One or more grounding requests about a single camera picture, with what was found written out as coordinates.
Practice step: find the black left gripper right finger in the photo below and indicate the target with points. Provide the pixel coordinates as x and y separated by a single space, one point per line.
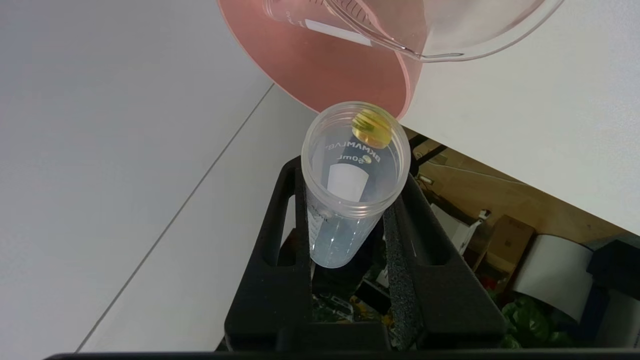
440 300

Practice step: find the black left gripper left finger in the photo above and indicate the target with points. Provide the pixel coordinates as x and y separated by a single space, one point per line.
270 295

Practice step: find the test tube with yellow pigment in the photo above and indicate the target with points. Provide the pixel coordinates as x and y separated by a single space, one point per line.
345 185

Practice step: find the clear glass beaker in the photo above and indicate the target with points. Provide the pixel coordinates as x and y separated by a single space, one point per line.
475 25

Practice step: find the brown cardboard box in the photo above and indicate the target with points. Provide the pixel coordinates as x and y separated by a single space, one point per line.
510 242

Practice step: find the green leafy plant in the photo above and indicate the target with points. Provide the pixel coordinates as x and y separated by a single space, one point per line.
530 322

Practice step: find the white paper roll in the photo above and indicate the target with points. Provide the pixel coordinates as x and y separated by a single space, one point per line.
555 275

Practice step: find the pink plastic bowl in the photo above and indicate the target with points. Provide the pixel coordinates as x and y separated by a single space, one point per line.
320 70

